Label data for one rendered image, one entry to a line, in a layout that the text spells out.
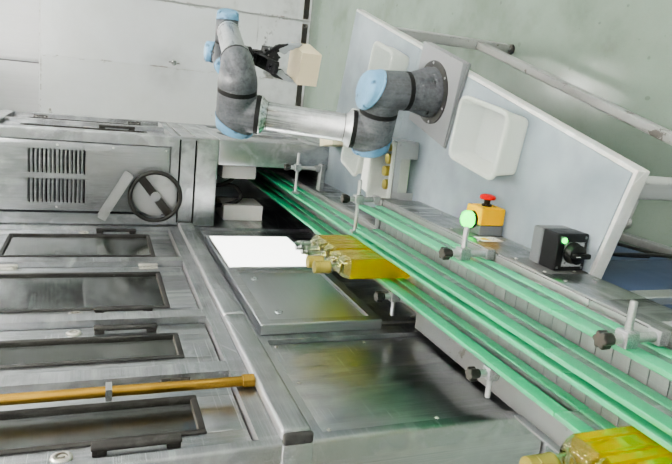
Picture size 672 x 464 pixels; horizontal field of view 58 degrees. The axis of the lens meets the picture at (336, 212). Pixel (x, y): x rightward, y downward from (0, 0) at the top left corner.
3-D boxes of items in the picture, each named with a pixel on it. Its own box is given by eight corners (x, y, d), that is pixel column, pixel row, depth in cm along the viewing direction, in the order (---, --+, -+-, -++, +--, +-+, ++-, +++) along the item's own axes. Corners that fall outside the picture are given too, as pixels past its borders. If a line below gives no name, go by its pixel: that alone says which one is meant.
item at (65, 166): (191, 194, 325) (2, 188, 292) (195, 124, 318) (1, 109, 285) (213, 226, 261) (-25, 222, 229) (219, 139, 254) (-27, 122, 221)
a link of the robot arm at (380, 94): (415, 79, 175) (371, 77, 170) (404, 122, 182) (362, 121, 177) (399, 64, 184) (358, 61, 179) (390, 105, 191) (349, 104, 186)
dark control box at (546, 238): (558, 259, 136) (527, 260, 133) (565, 225, 134) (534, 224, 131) (585, 271, 128) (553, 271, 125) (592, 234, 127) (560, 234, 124)
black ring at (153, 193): (179, 220, 255) (126, 219, 248) (182, 170, 251) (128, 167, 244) (181, 223, 251) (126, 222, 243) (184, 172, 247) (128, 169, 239)
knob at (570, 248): (578, 263, 127) (590, 268, 124) (561, 263, 126) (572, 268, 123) (582, 242, 126) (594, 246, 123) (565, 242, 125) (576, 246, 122)
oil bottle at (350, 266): (401, 272, 178) (332, 273, 170) (403, 254, 176) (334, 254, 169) (410, 278, 172) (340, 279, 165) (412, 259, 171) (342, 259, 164)
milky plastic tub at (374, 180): (387, 199, 216) (364, 198, 213) (394, 136, 211) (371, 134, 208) (409, 210, 200) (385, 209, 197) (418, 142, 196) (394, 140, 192)
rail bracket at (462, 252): (486, 256, 140) (435, 256, 135) (491, 225, 138) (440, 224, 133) (497, 261, 136) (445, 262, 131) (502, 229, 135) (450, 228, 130)
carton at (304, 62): (309, 44, 237) (291, 42, 234) (322, 55, 224) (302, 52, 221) (304, 74, 242) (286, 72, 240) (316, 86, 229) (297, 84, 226)
